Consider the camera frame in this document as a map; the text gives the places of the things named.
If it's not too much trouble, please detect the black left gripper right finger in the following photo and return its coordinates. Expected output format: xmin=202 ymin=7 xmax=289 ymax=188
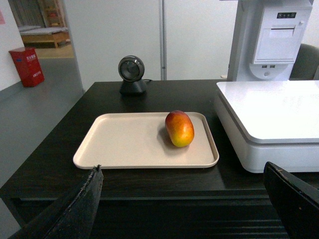
xmin=263 ymin=162 xmax=319 ymax=239

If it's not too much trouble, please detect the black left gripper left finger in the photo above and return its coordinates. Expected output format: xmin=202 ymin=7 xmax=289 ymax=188
xmin=10 ymin=165 xmax=104 ymax=239

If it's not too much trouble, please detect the dark red yellow mango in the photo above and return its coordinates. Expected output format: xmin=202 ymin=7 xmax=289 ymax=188
xmin=165 ymin=110 xmax=195 ymax=147

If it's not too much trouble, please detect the white checkout scale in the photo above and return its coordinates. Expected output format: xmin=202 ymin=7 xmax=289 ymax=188
xmin=215 ymin=80 xmax=319 ymax=173

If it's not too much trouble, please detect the beige plastic tray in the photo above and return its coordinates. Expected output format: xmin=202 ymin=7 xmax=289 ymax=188
xmin=73 ymin=112 xmax=219 ymax=169

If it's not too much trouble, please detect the grey green chair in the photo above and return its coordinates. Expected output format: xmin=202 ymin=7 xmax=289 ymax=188
xmin=289 ymin=44 xmax=319 ymax=81

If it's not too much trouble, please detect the black round barcode scanner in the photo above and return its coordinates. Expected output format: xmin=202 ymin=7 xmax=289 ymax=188
xmin=118 ymin=55 xmax=147 ymax=96

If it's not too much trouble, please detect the red fire extinguisher box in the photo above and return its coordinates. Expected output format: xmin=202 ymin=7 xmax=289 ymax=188
xmin=9 ymin=47 xmax=44 ymax=88

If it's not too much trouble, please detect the white receipt printer kiosk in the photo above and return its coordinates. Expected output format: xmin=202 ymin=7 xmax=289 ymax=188
xmin=227 ymin=0 xmax=314 ymax=82

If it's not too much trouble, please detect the white rolling partition panel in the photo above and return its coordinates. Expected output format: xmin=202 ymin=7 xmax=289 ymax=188
xmin=63 ymin=0 xmax=237 ymax=90

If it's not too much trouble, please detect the wooden bed frame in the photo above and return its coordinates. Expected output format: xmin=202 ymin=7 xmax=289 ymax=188
xmin=19 ymin=26 xmax=70 ymax=48

